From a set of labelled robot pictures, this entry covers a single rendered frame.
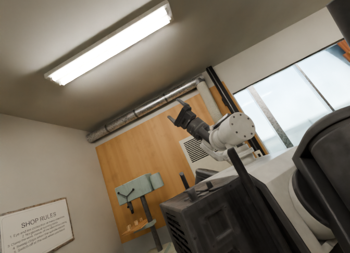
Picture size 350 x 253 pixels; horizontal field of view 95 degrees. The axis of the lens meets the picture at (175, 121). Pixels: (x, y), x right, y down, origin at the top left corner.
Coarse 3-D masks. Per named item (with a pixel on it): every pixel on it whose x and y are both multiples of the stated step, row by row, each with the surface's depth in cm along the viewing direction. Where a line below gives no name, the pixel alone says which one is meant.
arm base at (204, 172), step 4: (200, 168) 59; (196, 172) 55; (200, 172) 53; (204, 172) 52; (208, 172) 52; (212, 172) 53; (216, 172) 54; (200, 176) 53; (204, 176) 52; (208, 176) 51
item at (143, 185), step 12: (132, 180) 199; (144, 180) 194; (156, 180) 193; (120, 192) 199; (132, 192) 195; (144, 192) 191; (120, 204) 196; (144, 204) 195; (132, 228) 190; (144, 228) 186; (156, 240) 183; (156, 252) 180; (168, 252) 177
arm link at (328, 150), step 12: (336, 132) 18; (348, 132) 17; (324, 144) 18; (336, 144) 17; (348, 144) 16; (324, 156) 18; (336, 156) 17; (348, 156) 16; (324, 168) 19; (336, 168) 17; (348, 168) 16; (336, 180) 17; (348, 180) 16; (348, 192) 16; (348, 204) 16
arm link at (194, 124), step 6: (186, 108) 75; (180, 114) 77; (186, 114) 75; (192, 114) 75; (180, 120) 77; (186, 120) 75; (192, 120) 74; (198, 120) 73; (186, 126) 76; (192, 126) 72; (192, 132) 73
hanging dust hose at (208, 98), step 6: (198, 84) 242; (204, 84) 241; (198, 90) 244; (204, 90) 238; (204, 96) 237; (210, 96) 234; (204, 102) 240; (210, 102) 230; (210, 108) 229; (216, 108) 227; (210, 114) 230; (216, 114) 225; (216, 120) 224
